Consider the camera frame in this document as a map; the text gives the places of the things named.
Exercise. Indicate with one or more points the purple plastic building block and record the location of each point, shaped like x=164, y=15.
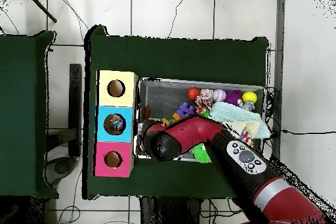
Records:
x=185, y=109

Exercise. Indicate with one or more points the red maraca rattle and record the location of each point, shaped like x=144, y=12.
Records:
x=193, y=93

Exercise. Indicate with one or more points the green spiky ball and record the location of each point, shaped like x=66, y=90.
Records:
x=200, y=154

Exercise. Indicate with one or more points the mint knitted cloth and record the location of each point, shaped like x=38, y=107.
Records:
x=239, y=112

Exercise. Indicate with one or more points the multicoloured patterned cloth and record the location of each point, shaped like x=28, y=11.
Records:
x=247, y=138

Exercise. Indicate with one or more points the cream knitted cloth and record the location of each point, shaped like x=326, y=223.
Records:
x=254, y=128

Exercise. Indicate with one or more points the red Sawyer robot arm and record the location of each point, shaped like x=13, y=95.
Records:
x=199, y=134

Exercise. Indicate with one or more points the clear shallow mesh bin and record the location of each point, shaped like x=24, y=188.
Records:
x=149, y=90

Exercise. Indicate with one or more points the wooden box with three holes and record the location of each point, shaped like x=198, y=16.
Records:
x=115, y=113

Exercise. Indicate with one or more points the dark red sausage toy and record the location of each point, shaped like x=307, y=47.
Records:
x=145, y=114

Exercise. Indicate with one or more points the floral patterned fabric knot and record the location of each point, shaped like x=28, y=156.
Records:
x=206, y=96

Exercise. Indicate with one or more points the dark green tablecloth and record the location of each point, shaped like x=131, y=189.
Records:
x=184, y=61

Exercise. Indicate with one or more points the white baseball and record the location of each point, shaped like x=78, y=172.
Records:
x=219, y=96

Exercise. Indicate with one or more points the purple monster toy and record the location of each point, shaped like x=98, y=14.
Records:
x=233, y=98

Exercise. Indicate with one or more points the yellow ball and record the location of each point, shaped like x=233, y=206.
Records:
x=249, y=97

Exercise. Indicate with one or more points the black panel stand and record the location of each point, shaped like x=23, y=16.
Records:
x=75, y=103

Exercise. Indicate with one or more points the grey round stand base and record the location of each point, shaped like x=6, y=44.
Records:
x=63, y=167

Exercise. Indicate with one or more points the dark green side cloth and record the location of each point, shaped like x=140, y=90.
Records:
x=26, y=77

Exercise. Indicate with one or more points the black rod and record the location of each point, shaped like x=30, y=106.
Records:
x=42, y=7

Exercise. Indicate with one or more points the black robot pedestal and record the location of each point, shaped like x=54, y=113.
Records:
x=168, y=213

